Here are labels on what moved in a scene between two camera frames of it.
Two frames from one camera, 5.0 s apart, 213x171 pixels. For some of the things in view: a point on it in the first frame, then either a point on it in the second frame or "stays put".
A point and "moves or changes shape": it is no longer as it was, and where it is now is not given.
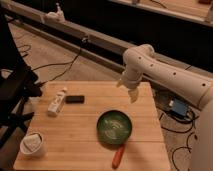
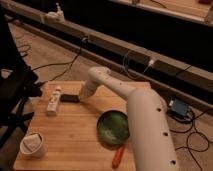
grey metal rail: [85, 41] stays put
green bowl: [113, 128] stays put
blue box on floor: [179, 107] stays put
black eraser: [75, 99] moves or changes shape
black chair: [18, 84] stays put
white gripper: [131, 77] to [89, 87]
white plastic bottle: [57, 103] moves or changes shape
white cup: [32, 145] stays put
